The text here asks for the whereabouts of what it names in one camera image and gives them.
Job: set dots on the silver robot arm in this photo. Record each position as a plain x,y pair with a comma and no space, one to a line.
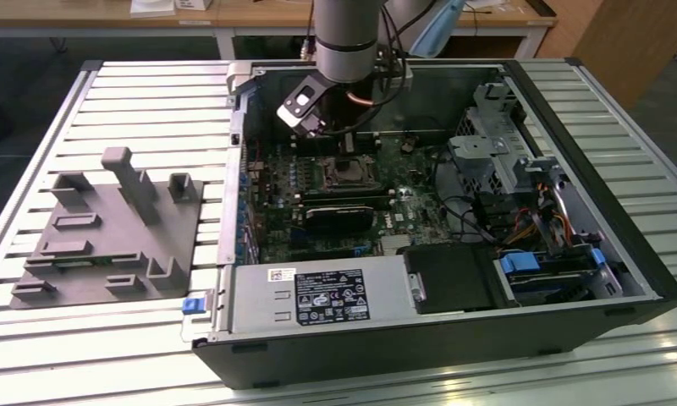
344,42

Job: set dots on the CPU socket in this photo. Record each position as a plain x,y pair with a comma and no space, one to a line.
349,186

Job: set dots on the black RAM slot bank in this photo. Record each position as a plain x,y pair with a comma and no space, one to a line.
344,198
295,146

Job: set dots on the black graphics card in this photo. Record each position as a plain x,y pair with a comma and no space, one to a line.
339,220

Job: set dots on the silver drive cage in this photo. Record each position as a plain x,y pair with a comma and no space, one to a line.
473,169

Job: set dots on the green motherboard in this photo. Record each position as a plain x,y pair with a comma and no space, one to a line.
423,213

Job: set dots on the silver chipset heatsink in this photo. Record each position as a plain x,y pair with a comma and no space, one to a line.
397,244

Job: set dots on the blue board connector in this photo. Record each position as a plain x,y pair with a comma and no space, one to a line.
361,250

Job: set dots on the black expansion slot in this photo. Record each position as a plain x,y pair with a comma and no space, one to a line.
321,255

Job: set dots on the white labelled box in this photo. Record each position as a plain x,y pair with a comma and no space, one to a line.
195,3

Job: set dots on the white cardboard box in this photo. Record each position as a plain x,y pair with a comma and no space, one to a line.
152,8

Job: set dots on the blue disk carrier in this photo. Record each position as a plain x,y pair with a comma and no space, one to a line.
519,263

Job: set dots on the silver power supply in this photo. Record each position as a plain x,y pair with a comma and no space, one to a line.
259,304

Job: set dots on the grey parts rack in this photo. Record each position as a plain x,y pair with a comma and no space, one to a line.
107,237

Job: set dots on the wooden cabinet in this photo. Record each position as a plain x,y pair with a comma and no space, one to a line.
627,42

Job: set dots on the blue case latch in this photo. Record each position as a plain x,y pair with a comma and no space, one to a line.
195,305

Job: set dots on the wooden desk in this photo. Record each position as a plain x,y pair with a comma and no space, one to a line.
61,19

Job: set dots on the blue plastic clip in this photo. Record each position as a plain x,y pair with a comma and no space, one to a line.
597,258

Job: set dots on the green RAM stick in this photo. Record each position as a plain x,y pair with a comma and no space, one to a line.
81,263

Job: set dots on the black PC case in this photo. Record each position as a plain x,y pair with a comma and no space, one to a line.
428,355

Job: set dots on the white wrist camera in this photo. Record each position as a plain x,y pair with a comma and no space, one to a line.
299,103

